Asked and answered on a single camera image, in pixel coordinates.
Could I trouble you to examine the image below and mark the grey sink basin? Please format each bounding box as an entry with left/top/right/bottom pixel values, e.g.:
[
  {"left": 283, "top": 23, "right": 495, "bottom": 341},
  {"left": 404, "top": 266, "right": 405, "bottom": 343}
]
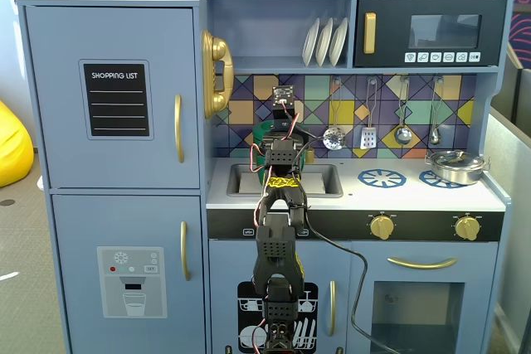
[{"left": 226, "top": 162, "right": 345, "bottom": 199}]

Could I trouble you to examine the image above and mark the gold dishwasher handle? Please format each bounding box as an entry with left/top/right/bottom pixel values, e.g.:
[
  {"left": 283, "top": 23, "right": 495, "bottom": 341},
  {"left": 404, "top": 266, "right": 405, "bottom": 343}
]
[{"left": 328, "top": 279, "right": 338, "bottom": 337}]

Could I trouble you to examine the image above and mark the white plate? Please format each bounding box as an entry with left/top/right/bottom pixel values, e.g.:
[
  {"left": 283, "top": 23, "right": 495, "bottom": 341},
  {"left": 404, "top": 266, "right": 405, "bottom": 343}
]
[
  {"left": 301, "top": 17, "right": 321, "bottom": 68},
  {"left": 314, "top": 17, "right": 334, "bottom": 68},
  {"left": 329, "top": 17, "right": 349, "bottom": 68}
]

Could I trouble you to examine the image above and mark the grey office partition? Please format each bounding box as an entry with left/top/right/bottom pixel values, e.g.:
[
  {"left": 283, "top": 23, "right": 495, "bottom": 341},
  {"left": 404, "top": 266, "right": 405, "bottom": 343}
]
[{"left": 487, "top": 49, "right": 531, "bottom": 354}]

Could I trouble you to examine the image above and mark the metal slotted spatula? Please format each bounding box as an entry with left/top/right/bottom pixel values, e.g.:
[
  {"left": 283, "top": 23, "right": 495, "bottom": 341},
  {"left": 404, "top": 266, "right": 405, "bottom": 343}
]
[{"left": 359, "top": 76, "right": 378, "bottom": 151}]

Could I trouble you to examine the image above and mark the gold toy telephone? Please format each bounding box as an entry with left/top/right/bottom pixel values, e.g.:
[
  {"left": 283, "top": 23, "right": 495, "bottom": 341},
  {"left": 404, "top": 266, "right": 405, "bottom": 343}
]
[{"left": 201, "top": 29, "right": 236, "bottom": 120}]

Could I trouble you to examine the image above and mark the steel pot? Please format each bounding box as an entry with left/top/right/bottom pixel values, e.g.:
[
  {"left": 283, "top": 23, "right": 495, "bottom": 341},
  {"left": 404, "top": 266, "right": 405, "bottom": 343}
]
[{"left": 424, "top": 151, "right": 492, "bottom": 187}]

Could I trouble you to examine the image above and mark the yellow bean bag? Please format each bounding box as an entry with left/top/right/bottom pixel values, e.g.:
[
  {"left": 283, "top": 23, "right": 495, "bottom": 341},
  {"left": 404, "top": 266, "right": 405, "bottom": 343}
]
[{"left": 0, "top": 99, "right": 36, "bottom": 189}]

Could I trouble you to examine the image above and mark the green plastic recipient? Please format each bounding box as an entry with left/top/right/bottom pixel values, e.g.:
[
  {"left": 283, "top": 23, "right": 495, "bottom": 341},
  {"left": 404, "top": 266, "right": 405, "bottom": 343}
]
[{"left": 251, "top": 120, "right": 315, "bottom": 186}]

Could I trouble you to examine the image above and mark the long gold fridge handle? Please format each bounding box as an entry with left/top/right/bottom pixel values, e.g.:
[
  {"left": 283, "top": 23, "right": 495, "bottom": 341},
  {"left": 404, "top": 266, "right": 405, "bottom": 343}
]
[{"left": 173, "top": 93, "right": 186, "bottom": 164}]

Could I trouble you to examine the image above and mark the black power cable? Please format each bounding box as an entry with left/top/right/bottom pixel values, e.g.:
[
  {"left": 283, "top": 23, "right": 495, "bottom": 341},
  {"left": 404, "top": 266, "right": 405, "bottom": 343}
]
[{"left": 299, "top": 203, "right": 402, "bottom": 354}]

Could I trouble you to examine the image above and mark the metal ladle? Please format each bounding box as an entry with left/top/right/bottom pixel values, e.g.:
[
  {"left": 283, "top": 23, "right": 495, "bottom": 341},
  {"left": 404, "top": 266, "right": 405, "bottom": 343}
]
[{"left": 393, "top": 75, "right": 413, "bottom": 145}]

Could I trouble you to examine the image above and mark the blue toy kitchen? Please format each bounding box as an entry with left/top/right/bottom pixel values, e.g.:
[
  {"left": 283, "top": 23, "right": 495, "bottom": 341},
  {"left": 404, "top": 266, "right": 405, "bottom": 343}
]
[{"left": 16, "top": 0, "right": 515, "bottom": 354}]

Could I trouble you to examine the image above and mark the blue fridge door with dispenser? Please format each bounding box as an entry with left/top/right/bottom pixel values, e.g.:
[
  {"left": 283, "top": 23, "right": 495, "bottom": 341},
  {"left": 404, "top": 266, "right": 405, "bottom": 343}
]
[{"left": 51, "top": 194, "right": 207, "bottom": 354}]

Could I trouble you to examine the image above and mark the gold oven door handle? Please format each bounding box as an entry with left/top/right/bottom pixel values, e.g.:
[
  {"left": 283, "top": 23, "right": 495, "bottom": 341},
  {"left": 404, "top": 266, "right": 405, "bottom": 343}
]
[{"left": 387, "top": 256, "right": 459, "bottom": 270}]

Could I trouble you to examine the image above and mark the blue oven door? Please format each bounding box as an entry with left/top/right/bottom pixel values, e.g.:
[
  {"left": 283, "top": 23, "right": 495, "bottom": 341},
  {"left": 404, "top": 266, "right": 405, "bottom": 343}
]
[{"left": 350, "top": 240, "right": 499, "bottom": 354}]

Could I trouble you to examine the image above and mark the black shopping list board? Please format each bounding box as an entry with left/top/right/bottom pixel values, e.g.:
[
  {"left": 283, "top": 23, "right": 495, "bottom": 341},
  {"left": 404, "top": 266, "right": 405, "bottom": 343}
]
[{"left": 78, "top": 59, "right": 155, "bottom": 141}]

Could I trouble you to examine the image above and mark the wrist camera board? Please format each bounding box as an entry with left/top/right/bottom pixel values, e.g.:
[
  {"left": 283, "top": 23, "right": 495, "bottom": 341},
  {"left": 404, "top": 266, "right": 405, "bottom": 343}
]
[{"left": 271, "top": 85, "right": 297, "bottom": 108}]

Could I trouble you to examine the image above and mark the blue fridge door with board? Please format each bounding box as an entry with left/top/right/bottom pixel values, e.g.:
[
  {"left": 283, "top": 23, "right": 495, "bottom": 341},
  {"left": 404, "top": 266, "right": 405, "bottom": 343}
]
[{"left": 24, "top": 6, "right": 201, "bottom": 190}]

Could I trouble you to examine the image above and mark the steel pot lid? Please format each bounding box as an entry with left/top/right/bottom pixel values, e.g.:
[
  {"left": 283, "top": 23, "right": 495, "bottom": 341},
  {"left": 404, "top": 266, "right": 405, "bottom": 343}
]
[{"left": 430, "top": 149, "right": 486, "bottom": 169}]

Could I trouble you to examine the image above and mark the short gold fridge handle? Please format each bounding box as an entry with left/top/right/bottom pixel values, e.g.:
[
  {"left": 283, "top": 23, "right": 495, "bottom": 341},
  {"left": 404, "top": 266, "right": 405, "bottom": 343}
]
[{"left": 179, "top": 221, "right": 192, "bottom": 282}]

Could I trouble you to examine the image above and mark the metal spoon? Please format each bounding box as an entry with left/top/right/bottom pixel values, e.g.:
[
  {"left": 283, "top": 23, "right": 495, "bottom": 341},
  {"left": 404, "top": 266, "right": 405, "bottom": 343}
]
[{"left": 428, "top": 75, "right": 445, "bottom": 146}]

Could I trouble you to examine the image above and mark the black toy microwave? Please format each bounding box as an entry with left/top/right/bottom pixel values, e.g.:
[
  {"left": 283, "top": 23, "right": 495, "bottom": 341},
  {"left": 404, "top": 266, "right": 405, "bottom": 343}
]
[{"left": 353, "top": 0, "right": 509, "bottom": 69}]

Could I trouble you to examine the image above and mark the metal skimmer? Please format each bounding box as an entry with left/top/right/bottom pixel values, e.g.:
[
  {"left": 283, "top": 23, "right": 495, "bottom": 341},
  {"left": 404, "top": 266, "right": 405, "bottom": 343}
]
[{"left": 322, "top": 76, "right": 347, "bottom": 152}]

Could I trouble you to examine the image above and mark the gold microwave handle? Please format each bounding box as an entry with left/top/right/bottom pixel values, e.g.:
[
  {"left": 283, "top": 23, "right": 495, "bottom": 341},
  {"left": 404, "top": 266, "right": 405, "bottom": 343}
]
[{"left": 363, "top": 12, "right": 378, "bottom": 56}]

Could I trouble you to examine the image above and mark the blue dishwasher door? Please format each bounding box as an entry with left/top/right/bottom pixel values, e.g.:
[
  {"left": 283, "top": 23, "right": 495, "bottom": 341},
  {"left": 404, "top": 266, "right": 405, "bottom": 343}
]
[{"left": 208, "top": 239, "right": 352, "bottom": 354}]

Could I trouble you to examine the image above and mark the gold stove knob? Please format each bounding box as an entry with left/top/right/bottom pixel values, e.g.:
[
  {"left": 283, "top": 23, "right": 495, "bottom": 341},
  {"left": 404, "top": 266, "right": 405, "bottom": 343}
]
[
  {"left": 369, "top": 213, "right": 396, "bottom": 241},
  {"left": 455, "top": 214, "right": 481, "bottom": 242}
]

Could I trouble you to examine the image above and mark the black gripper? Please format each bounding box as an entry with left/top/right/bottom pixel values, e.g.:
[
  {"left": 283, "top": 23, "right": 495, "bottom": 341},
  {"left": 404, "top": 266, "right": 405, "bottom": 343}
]
[{"left": 272, "top": 101, "right": 302, "bottom": 139}]

